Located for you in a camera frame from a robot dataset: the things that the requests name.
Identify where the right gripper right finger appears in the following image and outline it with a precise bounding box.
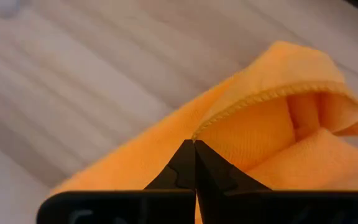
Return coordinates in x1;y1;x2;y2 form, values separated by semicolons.
194;139;358;224

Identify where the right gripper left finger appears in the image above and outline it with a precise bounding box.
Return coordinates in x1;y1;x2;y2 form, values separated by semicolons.
36;139;197;224

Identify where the orange microfiber towel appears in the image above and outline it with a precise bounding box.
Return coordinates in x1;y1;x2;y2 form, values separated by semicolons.
48;40;358;224

